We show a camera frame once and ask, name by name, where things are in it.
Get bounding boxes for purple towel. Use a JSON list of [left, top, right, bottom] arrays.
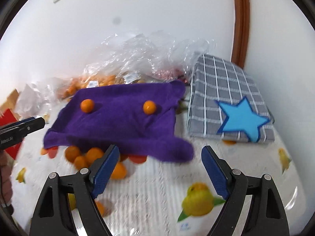
[[43, 80, 194, 162]]

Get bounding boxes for orange tangerine large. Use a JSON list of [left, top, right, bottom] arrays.
[[65, 146, 81, 163]]

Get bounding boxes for clear plastic bag of fruit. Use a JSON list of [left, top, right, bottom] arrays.
[[57, 30, 216, 100]]

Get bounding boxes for orange kumquat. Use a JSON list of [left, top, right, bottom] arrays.
[[143, 100, 157, 115], [110, 162, 127, 180], [74, 156, 89, 171]]

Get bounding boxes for red paper bag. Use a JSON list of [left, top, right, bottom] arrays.
[[0, 108, 24, 160]]

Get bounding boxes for grey checked cushion with star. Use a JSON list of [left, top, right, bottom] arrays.
[[187, 54, 275, 143]]

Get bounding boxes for fruit print tablecloth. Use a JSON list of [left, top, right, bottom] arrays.
[[9, 112, 308, 236]]

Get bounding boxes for brown wooden door frame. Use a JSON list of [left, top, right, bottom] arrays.
[[231, 0, 250, 69]]

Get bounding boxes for white plastic bag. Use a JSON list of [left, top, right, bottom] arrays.
[[14, 84, 51, 119]]

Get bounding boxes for person's left hand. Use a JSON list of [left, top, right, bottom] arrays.
[[1, 151, 13, 204]]

